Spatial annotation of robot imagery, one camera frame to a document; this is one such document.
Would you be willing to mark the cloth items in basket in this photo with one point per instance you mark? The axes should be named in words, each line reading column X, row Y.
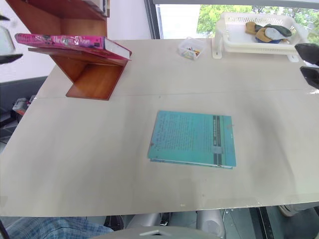
column 270, row 33

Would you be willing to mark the red and grey device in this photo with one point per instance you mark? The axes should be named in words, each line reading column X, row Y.
column 21, row 104

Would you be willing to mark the upright book with white pages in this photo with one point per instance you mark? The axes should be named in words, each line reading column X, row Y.
column 104, row 6

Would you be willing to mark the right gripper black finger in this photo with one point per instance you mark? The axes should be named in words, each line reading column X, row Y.
column 310, row 53
column 312, row 77

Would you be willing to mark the dark rounded shape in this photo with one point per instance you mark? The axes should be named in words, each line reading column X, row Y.
column 114, row 222

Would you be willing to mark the wooden bookshelf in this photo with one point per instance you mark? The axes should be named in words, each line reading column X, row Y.
column 94, row 79

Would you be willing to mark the pink hardcover book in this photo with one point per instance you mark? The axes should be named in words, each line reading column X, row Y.
column 62, row 41

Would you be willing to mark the grey rounded object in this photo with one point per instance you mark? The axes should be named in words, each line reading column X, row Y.
column 296, row 210

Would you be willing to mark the silver robot torso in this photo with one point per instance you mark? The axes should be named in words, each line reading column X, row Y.
column 209, row 224

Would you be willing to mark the white plastic basket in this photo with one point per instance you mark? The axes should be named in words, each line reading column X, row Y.
column 231, row 32

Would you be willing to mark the clear plastic box with bits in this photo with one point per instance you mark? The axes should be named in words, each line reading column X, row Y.
column 191, row 48

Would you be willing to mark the blue plaid cloth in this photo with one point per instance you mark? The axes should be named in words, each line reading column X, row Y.
column 54, row 227

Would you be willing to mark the dark window frame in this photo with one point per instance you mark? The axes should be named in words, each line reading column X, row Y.
column 152, row 18

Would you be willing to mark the teal thin book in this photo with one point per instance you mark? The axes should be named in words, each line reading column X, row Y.
column 189, row 139

